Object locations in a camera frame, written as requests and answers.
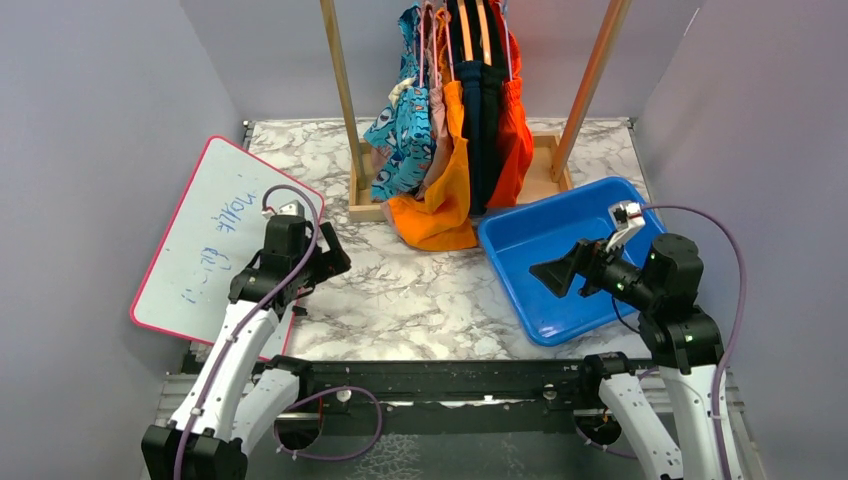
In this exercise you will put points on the black mounting rail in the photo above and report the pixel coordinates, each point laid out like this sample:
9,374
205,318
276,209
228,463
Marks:
451,397

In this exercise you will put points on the red-orange shorts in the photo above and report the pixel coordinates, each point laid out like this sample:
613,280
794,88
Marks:
513,132

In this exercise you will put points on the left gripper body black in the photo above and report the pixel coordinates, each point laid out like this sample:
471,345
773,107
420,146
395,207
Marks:
323,265

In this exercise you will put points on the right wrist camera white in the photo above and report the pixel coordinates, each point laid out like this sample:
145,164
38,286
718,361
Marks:
628,221

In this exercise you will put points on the pink hanger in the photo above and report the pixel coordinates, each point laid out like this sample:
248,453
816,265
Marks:
437,41

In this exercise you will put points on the whiteboard with pink frame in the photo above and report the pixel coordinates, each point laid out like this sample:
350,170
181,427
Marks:
216,229

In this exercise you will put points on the orange hanger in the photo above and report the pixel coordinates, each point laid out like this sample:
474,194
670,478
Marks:
475,36

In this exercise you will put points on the navy shorts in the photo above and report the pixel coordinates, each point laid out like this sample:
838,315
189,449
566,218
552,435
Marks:
468,72

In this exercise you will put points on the pink beige shorts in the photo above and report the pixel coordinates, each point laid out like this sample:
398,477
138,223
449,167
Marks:
434,146

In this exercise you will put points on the black shorts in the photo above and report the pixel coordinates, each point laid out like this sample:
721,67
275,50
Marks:
491,78

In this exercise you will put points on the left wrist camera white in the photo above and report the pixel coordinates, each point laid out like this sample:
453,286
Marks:
293,208

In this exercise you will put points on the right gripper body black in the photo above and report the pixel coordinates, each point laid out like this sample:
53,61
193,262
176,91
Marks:
609,270

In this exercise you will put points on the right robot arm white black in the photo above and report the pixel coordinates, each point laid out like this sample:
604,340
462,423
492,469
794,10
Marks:
686,348

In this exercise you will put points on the wooden clothes rack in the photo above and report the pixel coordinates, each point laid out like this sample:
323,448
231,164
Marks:
421,156

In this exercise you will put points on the orange shorts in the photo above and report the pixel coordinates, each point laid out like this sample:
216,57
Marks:
439,219

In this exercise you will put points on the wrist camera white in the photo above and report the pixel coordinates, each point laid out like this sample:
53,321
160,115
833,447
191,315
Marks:
628,221
293,208

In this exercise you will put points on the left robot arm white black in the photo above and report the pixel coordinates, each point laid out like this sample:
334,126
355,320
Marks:
213,431

